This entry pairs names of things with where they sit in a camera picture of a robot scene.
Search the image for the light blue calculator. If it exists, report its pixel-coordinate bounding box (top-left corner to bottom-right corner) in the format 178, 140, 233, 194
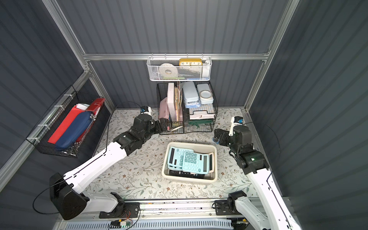
167, 147, 194, 171
182, 151, 209, 174

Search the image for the pink calculator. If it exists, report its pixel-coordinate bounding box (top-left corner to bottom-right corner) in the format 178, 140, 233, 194
209, 152, 215, 173

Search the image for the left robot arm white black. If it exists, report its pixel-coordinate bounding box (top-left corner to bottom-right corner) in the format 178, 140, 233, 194
49, 114, 168, 220

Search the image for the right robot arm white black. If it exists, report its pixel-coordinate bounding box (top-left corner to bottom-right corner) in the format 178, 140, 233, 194
213, 125, 301, 230

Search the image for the beige plastic storage box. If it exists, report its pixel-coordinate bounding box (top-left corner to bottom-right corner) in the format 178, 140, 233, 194
162, 142, 218, 184

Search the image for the white round tape box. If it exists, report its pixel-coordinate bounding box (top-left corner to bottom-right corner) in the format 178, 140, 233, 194
196, 83, 214, 104

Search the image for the pink case in organizer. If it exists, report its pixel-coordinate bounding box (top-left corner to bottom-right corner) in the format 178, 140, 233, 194
159, 97, 170, 120

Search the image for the pink upright book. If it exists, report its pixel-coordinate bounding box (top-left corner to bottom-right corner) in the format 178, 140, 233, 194
167, 82, 176, 122

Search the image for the light blue pencil case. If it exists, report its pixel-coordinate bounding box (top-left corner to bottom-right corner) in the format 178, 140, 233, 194
183, 81, 201, 108

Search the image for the white tape roll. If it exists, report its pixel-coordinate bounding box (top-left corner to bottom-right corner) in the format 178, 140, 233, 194
158, 63, 179, 79

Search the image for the white mesh hanging basket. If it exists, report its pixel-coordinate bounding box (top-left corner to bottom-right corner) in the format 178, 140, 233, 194
147, 55, 212, 81

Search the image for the yellow clock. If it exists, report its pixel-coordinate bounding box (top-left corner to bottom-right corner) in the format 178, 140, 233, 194
179, 57, 203, 67

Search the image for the red wallet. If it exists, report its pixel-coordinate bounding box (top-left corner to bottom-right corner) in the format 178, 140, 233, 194
85, 98, 105, 114

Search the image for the navy blue pouch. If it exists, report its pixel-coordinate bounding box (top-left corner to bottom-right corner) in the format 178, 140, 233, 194
55, 111, 93, 151

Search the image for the red folder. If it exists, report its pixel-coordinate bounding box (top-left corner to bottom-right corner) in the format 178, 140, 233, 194
48, 103, 87, 144

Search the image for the small circuit board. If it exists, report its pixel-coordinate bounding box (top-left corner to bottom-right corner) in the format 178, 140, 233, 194
109, 219, 133, 229

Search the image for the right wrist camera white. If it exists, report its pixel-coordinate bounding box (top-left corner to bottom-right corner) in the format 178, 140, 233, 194
229, 116, 243, 137

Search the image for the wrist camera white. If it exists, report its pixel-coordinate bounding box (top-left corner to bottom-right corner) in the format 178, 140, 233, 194
229, 116, 243, 137
140, 106, 152, 116

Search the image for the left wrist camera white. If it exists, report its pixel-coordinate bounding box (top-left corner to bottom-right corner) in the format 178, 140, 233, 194
140, 106, 152, 116

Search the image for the black wire desk organizer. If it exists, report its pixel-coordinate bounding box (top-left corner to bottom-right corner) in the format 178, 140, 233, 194
157, 81, 218, 135

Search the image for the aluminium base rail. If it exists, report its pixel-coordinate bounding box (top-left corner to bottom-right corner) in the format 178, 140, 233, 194
57, 198, 300, 230

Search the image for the black wire side basket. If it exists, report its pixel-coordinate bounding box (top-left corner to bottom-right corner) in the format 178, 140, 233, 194
27, 84, 110, 161

